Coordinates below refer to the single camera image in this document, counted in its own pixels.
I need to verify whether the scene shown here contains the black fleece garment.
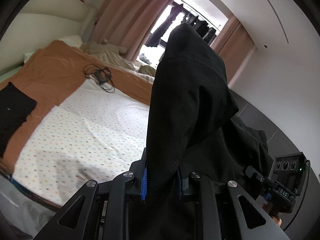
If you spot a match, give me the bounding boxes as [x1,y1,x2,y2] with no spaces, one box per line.
[142,23,274,240]

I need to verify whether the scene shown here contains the beige duvet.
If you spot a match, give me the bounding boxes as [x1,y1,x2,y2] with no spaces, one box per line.
[82,47,157,83]

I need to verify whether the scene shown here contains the narrow pink curtain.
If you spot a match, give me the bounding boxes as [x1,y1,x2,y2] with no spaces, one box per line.
[211,14,255,85]

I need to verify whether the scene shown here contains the black frame device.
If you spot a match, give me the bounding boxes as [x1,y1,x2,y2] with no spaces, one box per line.
[94,69,110,84]

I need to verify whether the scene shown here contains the thin black cable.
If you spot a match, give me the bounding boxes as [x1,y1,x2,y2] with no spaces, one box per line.
[84,64,115,93]

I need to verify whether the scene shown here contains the person's right hand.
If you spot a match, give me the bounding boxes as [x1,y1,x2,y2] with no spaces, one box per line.
[260,201,283,233]

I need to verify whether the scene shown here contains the beige plush toy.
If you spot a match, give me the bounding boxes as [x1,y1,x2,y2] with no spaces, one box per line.
[81,39,127,55]

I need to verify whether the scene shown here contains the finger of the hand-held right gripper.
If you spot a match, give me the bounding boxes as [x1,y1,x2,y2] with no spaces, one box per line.
[244,165,274,202]

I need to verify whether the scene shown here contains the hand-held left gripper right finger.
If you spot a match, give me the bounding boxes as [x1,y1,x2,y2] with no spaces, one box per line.
[175,160,292,240]

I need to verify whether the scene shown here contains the wide pink curtain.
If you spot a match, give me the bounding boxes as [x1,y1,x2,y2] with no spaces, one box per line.
[96,0,189,63]

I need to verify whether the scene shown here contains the row of dark hanging clothes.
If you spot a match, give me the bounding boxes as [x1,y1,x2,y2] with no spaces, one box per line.
[150,1,218,48]

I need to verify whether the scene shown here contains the black smooth garment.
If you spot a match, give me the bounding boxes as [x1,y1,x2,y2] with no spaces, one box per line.
[0,81,37,158]

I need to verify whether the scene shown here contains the orange blanket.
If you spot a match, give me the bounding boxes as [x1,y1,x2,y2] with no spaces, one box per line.
[0,40,155,175]

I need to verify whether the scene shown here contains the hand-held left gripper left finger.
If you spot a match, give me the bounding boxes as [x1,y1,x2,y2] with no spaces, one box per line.
[32,147,148,240]

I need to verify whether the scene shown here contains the white floral bed sheet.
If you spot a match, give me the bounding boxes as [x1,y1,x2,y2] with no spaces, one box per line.
[11,80,150,208]

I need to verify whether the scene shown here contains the white pillow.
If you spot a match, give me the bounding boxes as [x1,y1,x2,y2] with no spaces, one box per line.
[59,35,83,48]

